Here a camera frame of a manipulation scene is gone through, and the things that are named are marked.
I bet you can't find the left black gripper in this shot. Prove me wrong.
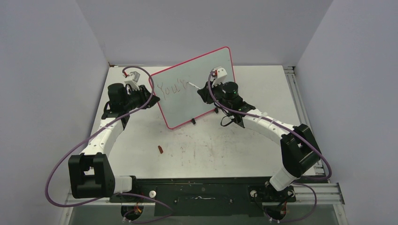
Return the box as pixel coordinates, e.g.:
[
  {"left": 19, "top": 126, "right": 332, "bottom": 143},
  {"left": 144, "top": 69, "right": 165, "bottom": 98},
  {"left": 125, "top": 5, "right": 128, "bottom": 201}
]
[{"left": 123, "top": 85, "right": 160, "bottom": 112}]

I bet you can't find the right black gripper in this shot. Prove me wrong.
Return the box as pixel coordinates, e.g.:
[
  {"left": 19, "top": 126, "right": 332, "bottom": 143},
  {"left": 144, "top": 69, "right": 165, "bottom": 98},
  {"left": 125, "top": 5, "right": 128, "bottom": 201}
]
[{"left": 199, "top": 78, "right": 231, "bottom": 111}]

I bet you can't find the white whiteboard marker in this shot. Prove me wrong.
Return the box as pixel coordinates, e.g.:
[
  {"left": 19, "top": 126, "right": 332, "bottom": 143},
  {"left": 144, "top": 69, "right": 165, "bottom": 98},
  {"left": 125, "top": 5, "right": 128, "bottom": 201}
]
[{"left": 187, "top": 82, "right": 201, "bottom": 90}]

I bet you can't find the pink framed whiteboard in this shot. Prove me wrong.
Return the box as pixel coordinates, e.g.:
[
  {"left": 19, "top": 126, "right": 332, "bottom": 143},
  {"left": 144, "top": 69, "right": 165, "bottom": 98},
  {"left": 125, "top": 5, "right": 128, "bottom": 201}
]
[{"left": 151, "top": 46, "right": 235, "bottom": 129}]

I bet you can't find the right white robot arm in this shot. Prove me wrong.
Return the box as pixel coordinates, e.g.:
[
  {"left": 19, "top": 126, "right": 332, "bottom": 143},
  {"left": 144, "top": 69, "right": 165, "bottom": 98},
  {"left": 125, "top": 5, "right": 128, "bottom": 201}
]
[{"left": 197, "top": 82, "right": 321, "bottom": 201}]

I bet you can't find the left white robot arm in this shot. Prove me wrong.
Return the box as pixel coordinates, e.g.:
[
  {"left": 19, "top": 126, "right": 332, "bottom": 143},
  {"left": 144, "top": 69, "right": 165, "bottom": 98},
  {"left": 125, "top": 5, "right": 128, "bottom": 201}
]
[{"left": 68, "top": 83, "right": 160, "bottom": 202}]

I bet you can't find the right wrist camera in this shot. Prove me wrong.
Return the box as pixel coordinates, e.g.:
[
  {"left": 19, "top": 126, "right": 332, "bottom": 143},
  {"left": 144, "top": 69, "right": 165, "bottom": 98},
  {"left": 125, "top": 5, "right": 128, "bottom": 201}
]
[{"left": 210, "top": 67, "right": 228, "bottom": 87}]

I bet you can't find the aluminium right rail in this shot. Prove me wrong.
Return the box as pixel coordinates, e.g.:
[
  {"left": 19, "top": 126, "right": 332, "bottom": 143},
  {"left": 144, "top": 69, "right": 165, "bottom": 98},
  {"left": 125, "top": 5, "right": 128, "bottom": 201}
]
[{"left": 283, "top": 66, "right": 325, "bottom": 177}]

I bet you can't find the aluminium rail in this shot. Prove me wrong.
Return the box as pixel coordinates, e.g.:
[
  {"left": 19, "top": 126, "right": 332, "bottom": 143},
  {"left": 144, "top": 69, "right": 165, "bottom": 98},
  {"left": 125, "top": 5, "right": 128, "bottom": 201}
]
[
  {"left": 283, "top": 66, "right": 325, "bottom": 177},
  {"left": 59, "top": 184, "right": 347, "bottom": 225}
]

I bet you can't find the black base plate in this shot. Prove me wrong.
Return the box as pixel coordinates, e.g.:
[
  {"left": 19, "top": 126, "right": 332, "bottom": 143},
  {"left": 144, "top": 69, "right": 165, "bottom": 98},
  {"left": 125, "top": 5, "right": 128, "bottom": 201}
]
[{"left": 108, "top": 176, "right": 328, "bottom": 218}]

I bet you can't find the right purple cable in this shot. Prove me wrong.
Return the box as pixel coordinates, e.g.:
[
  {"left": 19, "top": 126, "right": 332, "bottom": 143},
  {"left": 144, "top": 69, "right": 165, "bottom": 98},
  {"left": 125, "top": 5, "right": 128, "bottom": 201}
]
[{"left": 207, "top": 71, "right": 333, "bottom": 224}]

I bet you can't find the aluminium front rail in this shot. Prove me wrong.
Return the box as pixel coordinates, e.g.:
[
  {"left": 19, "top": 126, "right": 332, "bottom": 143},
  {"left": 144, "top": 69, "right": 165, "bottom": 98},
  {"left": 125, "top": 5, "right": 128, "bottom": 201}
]
[{"left": 59, "top": 184, "right": 347, "bottom": 225}]

